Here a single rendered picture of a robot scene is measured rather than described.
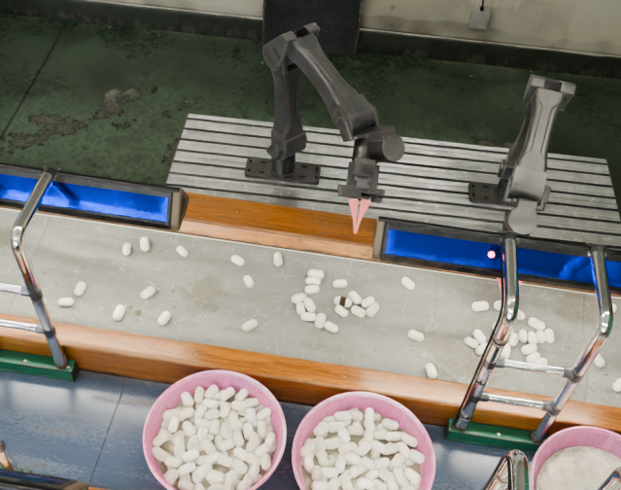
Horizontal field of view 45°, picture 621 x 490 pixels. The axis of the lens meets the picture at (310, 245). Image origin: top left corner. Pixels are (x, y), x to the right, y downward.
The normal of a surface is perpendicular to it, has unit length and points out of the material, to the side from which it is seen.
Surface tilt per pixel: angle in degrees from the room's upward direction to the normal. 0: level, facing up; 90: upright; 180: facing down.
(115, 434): 0
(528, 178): 31
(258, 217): 0
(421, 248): 58
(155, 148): 0
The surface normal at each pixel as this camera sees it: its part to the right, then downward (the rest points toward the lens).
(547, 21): -0.11, 0.74
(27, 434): 0.06, -0.65
